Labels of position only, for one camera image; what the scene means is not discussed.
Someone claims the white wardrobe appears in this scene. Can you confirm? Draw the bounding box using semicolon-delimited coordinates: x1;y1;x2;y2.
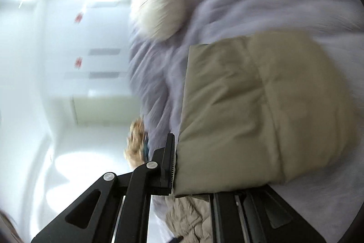
14;0;133;133

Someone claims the beige puffer jacket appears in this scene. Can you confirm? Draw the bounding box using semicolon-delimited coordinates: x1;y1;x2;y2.
165;31;360;243

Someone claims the lavender plush bed blanket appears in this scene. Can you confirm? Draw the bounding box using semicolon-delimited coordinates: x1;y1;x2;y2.
126;0;364;243

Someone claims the yellow striped garment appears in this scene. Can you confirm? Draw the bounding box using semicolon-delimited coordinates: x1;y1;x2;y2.
124;117;147;170

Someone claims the dark teal garment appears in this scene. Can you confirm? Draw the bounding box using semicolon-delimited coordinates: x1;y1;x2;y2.
142;133;149;162

